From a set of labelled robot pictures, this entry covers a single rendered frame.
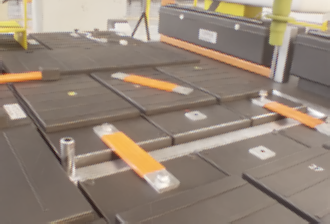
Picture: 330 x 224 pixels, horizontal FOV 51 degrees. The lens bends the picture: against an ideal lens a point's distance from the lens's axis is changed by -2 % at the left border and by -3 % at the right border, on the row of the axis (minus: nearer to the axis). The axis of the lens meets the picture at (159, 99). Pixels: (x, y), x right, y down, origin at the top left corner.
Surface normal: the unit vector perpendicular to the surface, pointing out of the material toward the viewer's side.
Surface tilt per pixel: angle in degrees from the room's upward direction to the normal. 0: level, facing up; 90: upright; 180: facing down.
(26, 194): 0
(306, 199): 0
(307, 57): 90
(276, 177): 0
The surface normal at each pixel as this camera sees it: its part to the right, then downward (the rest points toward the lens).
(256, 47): -0.83, 0.12
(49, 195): 0.07, -0.94
